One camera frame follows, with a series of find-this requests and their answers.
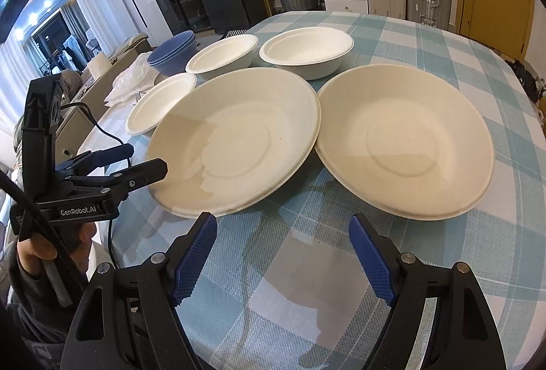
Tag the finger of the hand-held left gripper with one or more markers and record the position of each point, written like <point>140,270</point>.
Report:
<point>111,151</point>
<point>145,172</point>

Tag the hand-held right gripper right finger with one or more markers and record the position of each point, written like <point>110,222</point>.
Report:
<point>371,263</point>

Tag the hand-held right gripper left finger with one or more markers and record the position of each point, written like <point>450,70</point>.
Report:
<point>192,263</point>

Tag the large white plate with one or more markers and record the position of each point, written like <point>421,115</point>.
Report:
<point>239,140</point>
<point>405,140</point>

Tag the white bowl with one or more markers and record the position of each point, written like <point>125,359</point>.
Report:
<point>307,46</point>
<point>222,54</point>

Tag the person's left forearm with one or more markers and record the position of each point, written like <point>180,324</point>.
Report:
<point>30,310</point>

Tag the person's left hand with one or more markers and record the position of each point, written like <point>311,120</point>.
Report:
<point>32,252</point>

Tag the small white plate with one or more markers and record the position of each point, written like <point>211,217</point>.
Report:
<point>158,105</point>

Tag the white plastic bag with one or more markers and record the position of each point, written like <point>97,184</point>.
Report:
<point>128,84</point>

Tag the blue plaid tablecloth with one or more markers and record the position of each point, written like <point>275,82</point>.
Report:
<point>298,250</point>

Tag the blue bowl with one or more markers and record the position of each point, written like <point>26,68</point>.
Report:
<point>187,52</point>
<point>175,71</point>
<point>170,48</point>

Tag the beige sofa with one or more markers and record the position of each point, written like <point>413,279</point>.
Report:
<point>128,48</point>

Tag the hanging clothes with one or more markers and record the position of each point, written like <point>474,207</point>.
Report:
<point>72,52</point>

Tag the black-and-white patterned rug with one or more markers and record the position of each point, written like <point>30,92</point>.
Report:
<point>232,33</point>

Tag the pile of dark shoes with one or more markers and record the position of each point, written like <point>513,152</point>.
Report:
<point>529,84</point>

